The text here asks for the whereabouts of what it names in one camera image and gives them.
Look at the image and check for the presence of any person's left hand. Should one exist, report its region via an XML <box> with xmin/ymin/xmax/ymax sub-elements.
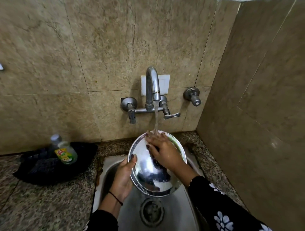
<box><xmin>109</xmin><ymin>154</ymin><xmax>138</xmax><ymax>203</ymax></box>

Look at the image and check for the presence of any person's right hand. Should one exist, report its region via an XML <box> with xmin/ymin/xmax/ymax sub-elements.
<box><xmin>145</xmin><ymin>130</ymin><xmax>187</xmax><ymax>176</ymax></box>

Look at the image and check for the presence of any round steel plate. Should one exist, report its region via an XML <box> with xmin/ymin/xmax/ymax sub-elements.
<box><xmin>128</xmin><ymin>130</ymin><xmax>187</xmax><ymax>198</ymax></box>

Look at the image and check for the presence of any person's right forearm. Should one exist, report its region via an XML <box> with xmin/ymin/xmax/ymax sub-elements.
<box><xmin>172</xmin><ymin>162</ymin><xmax>273</xmax><ymax>231</ymax></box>

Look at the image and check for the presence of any person's left forearm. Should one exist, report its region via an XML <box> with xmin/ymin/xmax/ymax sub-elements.
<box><xmin>85</xmin><ymin>192</ymin><xmax>124</xmax><ymax>231</ymax></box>

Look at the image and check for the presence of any black thread wrist band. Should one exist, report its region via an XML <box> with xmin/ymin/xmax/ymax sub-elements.
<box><xmin>108</xmin><ymin>191</ymin><xmax>124</xmax><ymax>206</ymax></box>

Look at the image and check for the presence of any stainless steel sink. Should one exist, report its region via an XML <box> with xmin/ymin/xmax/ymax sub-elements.
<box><xmin>91</xmin><ymin>152</ymin><xmax>206</xmax><ymax>231</ymax></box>

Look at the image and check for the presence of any round sink drain strainer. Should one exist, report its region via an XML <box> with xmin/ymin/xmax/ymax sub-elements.
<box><xmin>139</xmin><ymin>198</ymin><xmax>165</xmax><ymax>228</ymax></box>

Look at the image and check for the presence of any clear dish soap bottle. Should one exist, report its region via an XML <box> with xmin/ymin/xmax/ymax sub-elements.
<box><xmin>50</xmin><ymin>134</ymin><xmax>78</xmax><ymax>165</ymax></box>

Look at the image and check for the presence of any black cloth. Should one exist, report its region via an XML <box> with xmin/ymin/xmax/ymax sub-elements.
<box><xmin>13</xmin><ymin>142</ymin><xmax>99</xmax><ymax>186</ymax></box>

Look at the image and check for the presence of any chrome wall mixer faucet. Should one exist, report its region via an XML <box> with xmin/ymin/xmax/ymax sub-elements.
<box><xmin>120</xmin><ymin>66</ymin><xmax>181</xmax><ymax>125</ymax></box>

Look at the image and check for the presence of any chrome wall valve knob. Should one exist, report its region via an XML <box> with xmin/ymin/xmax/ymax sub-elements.
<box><xmin>183</xmin><ymin>87</ymin><xmax>202</xmax><ymax>107</ymax></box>

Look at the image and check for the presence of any white wall plate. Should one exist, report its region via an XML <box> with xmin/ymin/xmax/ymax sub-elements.
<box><xmin>141</xmin><ymin>74</ymin><xmax>170</xmax><ymax>96</ymax></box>

